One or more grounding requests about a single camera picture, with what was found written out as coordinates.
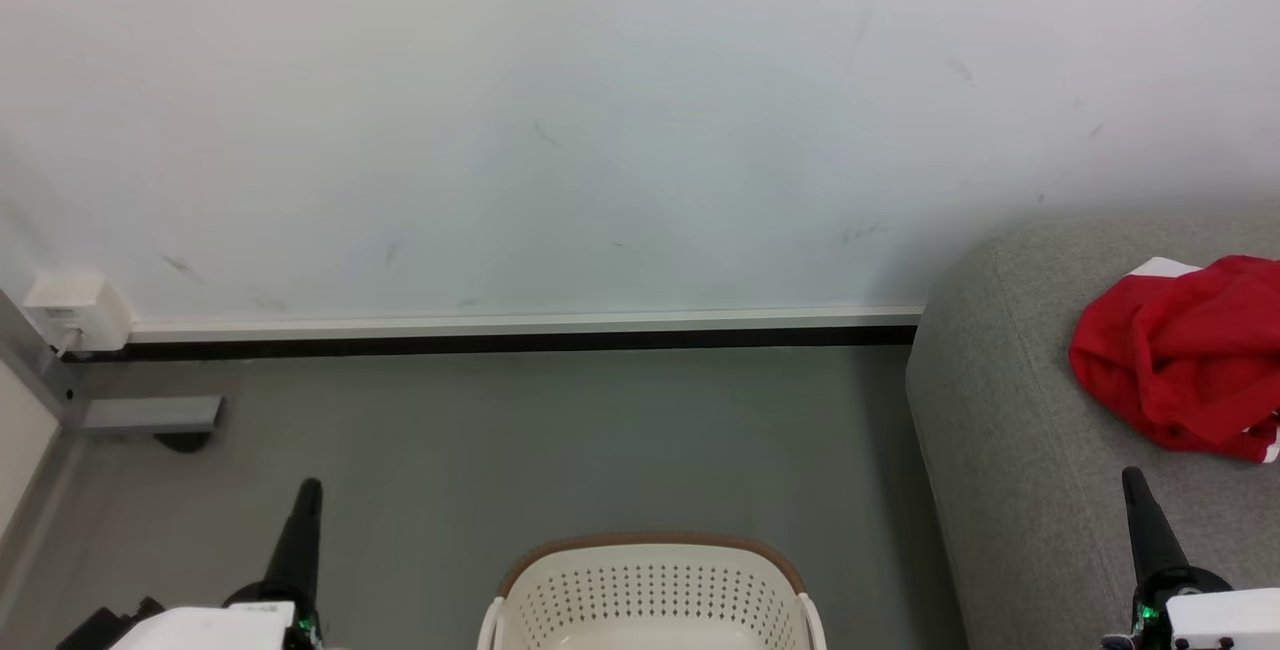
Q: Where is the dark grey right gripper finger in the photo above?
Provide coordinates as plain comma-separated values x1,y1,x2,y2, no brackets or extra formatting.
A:
1119,466,1193,591

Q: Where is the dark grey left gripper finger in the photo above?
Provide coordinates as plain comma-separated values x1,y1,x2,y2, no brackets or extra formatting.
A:
260,477,324,609

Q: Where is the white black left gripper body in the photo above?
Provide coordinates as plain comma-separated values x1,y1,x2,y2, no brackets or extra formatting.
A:
108,578,323,650

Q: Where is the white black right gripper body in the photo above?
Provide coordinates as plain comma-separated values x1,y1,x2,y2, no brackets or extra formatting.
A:
1102,568,1280,650

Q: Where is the red basketball jersey number 23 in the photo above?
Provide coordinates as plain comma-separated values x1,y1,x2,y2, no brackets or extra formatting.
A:
1067,254,1280,465

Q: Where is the cream perforated laundry basket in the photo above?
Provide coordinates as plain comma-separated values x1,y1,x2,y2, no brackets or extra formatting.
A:
476,532,828,650

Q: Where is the grey fabric sofa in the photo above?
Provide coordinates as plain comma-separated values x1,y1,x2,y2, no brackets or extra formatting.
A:
905,215,1280,650

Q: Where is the grey metal frame leg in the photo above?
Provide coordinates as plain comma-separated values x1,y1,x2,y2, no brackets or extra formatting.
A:
0,288,225,435

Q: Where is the white black wall baseboard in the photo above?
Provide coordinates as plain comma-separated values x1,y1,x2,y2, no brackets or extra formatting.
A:
62,305,925,363

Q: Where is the white wall socket box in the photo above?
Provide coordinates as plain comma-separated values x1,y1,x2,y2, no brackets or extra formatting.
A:
21,271,134,355

